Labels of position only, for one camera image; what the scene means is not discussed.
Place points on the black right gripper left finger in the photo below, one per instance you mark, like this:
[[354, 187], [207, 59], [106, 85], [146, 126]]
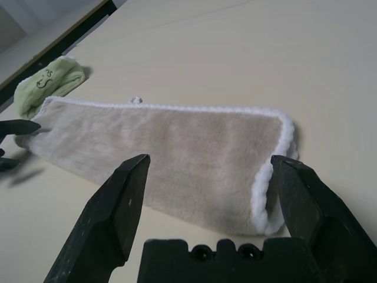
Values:
[[109, 212]]

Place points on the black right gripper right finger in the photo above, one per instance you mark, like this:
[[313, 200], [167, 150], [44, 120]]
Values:
[[321, 212]]

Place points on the folded green towel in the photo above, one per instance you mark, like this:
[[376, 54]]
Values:
[[44, 88]]

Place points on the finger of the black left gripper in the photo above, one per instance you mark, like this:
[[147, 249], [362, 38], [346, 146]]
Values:
[[20, 126], [7, 163]]

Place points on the beige towel with white trim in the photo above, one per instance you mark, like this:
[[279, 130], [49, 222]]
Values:
[[176, 153]]

